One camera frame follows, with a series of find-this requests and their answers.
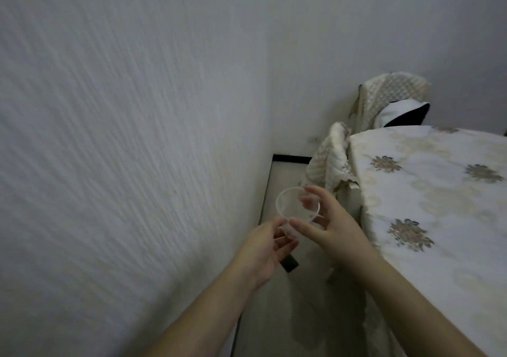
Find person's right hand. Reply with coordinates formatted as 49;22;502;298
288;185;376;267

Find person's left hand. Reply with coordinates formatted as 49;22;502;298
231;216;300;292

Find clear plastic cup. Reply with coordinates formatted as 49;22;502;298
275;187;322;242

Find person's right forearm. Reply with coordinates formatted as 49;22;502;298
344;246;489;357

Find person's left forearm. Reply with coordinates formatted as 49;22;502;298
146;266;258;357

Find small black object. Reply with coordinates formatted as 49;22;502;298
279;253;300;273

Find white floral tablecloth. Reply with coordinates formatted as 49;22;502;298
348;125;507;357

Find black and white cushion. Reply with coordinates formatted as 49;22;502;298
379;100;431;128

